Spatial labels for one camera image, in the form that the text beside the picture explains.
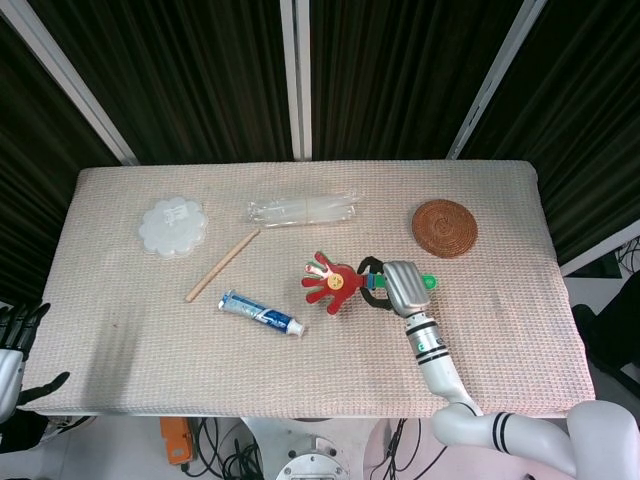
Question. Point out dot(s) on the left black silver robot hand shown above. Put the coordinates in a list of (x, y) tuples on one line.
[(10, 375)]

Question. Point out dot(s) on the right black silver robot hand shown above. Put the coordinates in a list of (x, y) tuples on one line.
[(407, 287)]

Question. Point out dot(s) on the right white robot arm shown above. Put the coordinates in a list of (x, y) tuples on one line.
[(440, 370)]

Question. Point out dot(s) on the round white robot base flange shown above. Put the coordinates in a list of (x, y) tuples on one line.
[(312, 462)]

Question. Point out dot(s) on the orange plastic case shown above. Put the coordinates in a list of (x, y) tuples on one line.
[(175, 440)]

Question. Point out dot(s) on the round brown woven coaster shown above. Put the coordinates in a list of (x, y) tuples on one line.
[(445, 229)]

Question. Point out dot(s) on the clear plastic packet of tubes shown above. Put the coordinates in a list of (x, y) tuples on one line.
[(302, 210)]

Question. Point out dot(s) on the blue white toothpaste tube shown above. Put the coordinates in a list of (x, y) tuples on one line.
[(260, 314)]

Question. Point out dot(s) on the beige woven table cloth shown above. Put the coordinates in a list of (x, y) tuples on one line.
[(250, 375)]

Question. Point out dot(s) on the thin wooden stick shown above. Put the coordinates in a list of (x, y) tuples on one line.
[(222, 265)]

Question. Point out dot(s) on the dark pleated curtain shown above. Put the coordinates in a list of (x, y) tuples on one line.
[(400, 75), (190, 75), (30, 175), (585, 125)]

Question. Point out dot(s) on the black bulky object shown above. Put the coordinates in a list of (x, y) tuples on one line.
[(615, 340)]

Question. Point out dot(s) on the white flower-shaped plastic lid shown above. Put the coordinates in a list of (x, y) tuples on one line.
[(172, 227)]

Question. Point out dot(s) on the white frame rail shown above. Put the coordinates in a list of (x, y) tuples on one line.
[(600, 255)]

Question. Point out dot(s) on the white frame post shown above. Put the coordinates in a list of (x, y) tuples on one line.
[(492, 75), (75, 85), (296, 75)]

